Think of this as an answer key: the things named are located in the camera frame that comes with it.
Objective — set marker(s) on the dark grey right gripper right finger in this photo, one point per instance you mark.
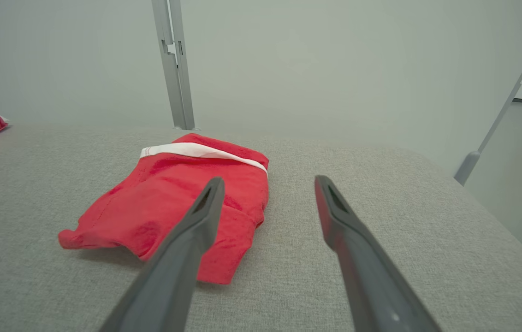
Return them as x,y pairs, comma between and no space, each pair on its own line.
371,276

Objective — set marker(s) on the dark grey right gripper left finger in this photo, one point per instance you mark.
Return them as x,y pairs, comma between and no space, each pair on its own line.
173,272

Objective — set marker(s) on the red shorts with white stripe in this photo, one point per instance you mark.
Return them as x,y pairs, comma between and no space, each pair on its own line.
164,193

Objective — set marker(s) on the upright grey metal frame post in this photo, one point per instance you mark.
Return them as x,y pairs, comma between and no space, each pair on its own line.
175,69

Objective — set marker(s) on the slanted grey metal frame post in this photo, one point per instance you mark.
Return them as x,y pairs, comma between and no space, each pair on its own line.
501,115

